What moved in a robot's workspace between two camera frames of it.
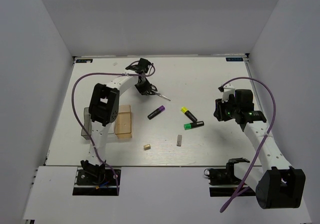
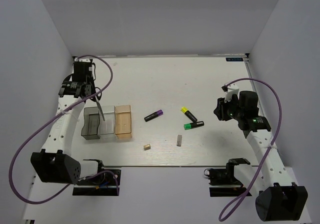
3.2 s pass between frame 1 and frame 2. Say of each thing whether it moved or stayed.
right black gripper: stayed
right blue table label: stayed
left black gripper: moved
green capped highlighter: stayed
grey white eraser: stayed
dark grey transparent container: stayed
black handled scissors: moved
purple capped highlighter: moved
